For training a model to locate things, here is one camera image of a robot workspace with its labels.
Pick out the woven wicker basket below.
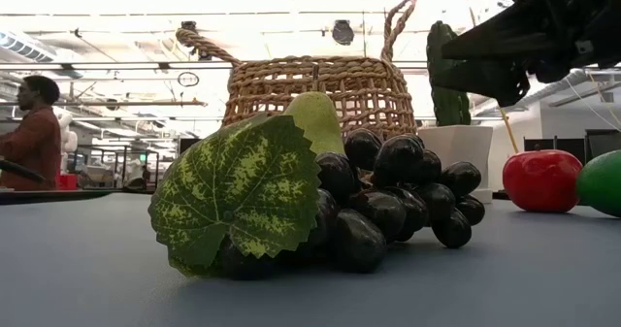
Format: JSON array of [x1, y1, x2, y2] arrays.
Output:
[[175, 0, 419, 142]]

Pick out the red apple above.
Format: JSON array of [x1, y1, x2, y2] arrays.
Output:
[[502, 148, 584, 214]]

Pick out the thin yellow stick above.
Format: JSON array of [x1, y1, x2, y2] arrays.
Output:
[[459, 0, 521, 154]]

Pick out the red box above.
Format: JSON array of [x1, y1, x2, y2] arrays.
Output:
[[56, 173, 80, 191]]

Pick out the dark computer monitor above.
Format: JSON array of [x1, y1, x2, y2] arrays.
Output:
[[523, 136, 586, 166], [584, 128, 621, 163]]

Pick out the white bulky object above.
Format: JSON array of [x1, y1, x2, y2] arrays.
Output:
[[56, 113, 80, 174]]

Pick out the white square plant pot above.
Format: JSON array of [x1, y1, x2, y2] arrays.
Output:
[[417, 124, 495, 205]]

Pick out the green cactus plant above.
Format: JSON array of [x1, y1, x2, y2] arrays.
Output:
[[425, 19, 473, 127]]

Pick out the black rod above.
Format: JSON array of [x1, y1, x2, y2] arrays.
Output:
[[0, 158, 48, 184]]

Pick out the black grape bunch with leaf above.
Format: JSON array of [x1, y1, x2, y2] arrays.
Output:
[[147, 113, 487, 280]]

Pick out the green lime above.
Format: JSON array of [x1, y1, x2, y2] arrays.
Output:
[[575, 149, 621, 219]]

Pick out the ceiling air vent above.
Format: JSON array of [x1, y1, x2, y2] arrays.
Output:
[[0, 30, 58, 65]]

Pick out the person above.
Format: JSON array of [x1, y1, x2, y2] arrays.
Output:
[[0, 75, 63, 192]]

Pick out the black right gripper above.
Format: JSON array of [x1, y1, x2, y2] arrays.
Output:
[[428, 0, 621, 109]]

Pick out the black metal rack frame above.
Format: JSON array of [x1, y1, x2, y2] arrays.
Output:
[[75, 144, 161, 192]]

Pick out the yellow-green pear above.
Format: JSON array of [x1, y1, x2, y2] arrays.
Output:
[[283, 90, 346, 156]]

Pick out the round hanging ring sign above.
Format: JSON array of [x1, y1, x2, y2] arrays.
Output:
[[177, 71, 201, 88]]

